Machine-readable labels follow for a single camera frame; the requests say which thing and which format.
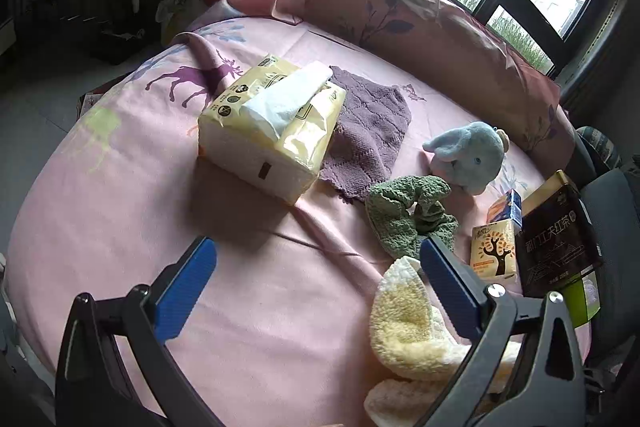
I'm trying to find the blue pocket tissue pack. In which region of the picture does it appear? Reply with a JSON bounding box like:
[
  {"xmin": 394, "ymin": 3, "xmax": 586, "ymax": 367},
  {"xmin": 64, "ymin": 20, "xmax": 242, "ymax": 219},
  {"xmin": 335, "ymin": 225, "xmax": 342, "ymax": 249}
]
[{"xmin": 486, "ymin": 188, "xmax": 523, "ymax": 229}]

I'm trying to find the dark grey chair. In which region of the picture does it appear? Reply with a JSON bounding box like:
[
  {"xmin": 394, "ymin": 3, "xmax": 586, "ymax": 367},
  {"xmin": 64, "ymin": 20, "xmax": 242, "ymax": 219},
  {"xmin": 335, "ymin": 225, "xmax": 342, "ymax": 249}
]
[{"xmin": 578, "ymin": 126, "xmax": 639, "ymax": 358}]

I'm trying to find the green knitted scrunchie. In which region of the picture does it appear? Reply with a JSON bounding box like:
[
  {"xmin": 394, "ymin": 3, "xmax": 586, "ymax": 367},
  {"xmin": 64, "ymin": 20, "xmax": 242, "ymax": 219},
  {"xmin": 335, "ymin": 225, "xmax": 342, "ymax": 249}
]
[{"xmin": 364, "ymin": 176, "xmax": 459, "ymax": 259}]

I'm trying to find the black gold tea box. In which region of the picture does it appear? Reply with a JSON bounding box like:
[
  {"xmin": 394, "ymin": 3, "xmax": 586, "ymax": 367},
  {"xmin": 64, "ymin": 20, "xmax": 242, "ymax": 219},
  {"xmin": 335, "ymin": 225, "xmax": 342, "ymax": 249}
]
[{"xmin": 516, "ymin": 170, "xmax": 602, "ymax": 297}]

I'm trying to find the blue plush elephant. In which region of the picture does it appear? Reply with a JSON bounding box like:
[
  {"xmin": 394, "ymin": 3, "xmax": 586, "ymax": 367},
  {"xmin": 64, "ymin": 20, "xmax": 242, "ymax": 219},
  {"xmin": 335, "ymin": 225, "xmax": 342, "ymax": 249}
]
[{"xmin": 422, "ymin": 121, "xmax": 510, "ymax": 196}]

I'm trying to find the yellow tree tissue pack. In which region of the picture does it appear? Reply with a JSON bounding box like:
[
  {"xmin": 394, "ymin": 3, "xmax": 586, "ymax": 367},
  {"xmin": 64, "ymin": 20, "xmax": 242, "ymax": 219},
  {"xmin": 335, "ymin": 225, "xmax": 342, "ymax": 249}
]
[{"xmin": 470, "ymin": 219, "xmax": 516, "ymax": 280}]

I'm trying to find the pink floral pillow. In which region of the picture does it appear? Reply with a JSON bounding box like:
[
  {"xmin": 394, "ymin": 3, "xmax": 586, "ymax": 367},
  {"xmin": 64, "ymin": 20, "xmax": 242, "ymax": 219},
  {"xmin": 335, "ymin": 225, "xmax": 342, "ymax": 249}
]
[{"xmin": 224, "ymin": 0, "xmax": 575, "ymax": 171}]

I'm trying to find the pink bed sheet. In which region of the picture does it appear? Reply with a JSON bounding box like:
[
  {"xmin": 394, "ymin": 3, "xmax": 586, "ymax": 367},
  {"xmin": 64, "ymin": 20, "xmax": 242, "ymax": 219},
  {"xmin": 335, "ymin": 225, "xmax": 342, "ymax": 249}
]
[{"xmin": 4, "ymin": 16, "xmax": 594, "ymax": 427}]

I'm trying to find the purple washcloth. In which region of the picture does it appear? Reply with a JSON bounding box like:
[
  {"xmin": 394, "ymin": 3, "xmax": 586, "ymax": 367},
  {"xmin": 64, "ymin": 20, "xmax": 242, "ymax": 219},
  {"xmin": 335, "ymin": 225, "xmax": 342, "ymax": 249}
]
[{"xmin": 319, "ymin": 66, "xmax": 412, "ymax": 202}]

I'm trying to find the yellow fluffy towel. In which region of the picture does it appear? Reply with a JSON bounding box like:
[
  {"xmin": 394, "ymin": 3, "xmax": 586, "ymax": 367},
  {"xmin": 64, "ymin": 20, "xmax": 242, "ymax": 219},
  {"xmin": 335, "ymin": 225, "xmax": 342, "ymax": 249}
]
[{"xmin": 362, "ymin": 255, "xmax": 524, "ymax": 427}]

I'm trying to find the large yellow tissue pack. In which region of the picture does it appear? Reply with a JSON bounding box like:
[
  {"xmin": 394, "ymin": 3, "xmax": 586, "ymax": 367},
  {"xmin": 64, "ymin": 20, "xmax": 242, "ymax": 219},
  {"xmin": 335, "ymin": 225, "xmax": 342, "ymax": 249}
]
[{"xmin": 198, "ymin": 54, "xmax": 346, "ymax": 205}]

